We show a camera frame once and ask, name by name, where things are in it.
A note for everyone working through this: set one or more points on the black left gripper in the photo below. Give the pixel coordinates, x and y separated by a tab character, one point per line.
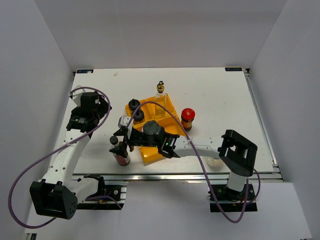
103	107

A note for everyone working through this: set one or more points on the blue label sticker right corner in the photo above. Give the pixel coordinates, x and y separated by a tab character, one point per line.
233	69

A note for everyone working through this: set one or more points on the blue label sticker corner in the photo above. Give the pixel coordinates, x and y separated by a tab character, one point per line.
84	71
233	69

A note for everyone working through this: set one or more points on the blue label sticker left corner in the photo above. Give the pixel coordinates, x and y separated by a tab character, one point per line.
84	71

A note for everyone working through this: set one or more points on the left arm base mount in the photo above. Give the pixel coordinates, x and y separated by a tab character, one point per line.
113	198

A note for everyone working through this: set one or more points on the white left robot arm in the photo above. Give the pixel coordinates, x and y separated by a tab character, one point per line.
57	195

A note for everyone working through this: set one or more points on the white powder jar black lid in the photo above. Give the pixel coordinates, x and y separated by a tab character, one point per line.
133	104

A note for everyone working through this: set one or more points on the dark soy sauce bottle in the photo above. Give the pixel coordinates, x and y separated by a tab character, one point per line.
120	160

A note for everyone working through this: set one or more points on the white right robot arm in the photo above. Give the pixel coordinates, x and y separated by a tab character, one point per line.
237	152

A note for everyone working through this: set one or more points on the glass oil bottle gold stopper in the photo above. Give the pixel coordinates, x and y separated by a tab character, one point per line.
161	99

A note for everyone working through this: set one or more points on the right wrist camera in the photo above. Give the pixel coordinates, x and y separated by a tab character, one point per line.
125	125

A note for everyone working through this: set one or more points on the red lid sauce jar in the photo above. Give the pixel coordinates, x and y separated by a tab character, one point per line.
187	118

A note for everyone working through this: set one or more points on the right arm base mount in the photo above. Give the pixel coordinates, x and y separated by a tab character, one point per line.
232	202

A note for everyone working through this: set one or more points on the glass spice jar black lid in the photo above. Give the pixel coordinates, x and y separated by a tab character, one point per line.
138	117

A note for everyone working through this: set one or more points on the yellow four-compartment plastic bin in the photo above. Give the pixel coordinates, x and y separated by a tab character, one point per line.
150	154

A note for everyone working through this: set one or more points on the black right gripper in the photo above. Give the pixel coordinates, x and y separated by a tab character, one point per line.
121	150

